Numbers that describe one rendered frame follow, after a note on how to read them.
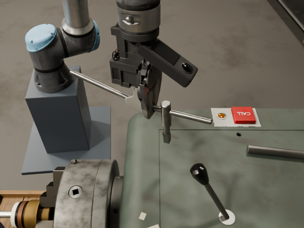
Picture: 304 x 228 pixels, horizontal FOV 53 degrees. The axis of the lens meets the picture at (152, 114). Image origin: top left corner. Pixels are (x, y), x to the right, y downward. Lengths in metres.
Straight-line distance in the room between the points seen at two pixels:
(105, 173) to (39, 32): 0.61
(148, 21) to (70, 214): 0.48
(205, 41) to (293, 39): 1.04
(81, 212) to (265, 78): 2.70
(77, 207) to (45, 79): 0.62
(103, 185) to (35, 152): 0.80
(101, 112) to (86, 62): 1.72
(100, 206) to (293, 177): 0.48
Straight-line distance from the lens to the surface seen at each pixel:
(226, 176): 0.79
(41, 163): 1.49
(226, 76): 3.15
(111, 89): 0.68
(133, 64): 0.58
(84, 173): 0.82
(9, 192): 1.26
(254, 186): 0.79
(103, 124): 1.58
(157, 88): 0.64
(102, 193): 0.77
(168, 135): 0.69
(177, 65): 0.56
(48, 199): 0.92
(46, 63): 1.21
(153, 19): 0.53
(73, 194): 0.80
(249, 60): 3.44
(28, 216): 0.93
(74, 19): 1.13
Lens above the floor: 1.90
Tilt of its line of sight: 45 degrees down
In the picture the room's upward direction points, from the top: straight up
